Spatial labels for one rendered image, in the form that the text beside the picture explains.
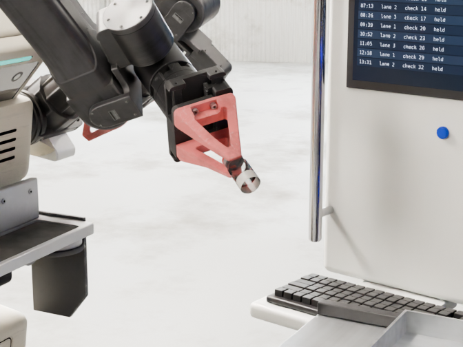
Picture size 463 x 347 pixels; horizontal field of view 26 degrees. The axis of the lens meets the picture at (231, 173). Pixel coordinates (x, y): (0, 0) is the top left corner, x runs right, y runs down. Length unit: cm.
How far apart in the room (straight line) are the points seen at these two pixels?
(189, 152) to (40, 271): 56
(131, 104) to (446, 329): 61
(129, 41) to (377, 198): 91
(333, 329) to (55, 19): 68
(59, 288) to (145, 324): 233
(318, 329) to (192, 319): 240
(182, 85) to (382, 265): 95
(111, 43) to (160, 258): 355
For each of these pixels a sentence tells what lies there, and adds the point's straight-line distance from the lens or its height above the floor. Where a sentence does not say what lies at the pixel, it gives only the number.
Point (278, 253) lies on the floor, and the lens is 465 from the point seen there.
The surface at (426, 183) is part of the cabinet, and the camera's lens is 181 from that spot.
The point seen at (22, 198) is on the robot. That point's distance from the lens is 146.
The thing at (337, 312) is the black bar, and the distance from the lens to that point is 154.
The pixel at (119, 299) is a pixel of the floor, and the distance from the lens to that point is 411.
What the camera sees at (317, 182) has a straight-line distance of 187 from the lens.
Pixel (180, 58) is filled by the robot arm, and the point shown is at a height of 132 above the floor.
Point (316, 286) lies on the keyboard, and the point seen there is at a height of 83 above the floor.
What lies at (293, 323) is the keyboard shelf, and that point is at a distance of 176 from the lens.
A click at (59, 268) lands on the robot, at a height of 96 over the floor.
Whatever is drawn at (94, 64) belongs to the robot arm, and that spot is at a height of 131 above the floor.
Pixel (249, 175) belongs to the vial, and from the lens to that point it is 97.
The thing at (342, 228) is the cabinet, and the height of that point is 90.
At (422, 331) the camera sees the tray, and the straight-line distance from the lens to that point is 149.
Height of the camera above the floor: 145
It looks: 14 degrees down
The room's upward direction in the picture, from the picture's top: straight up
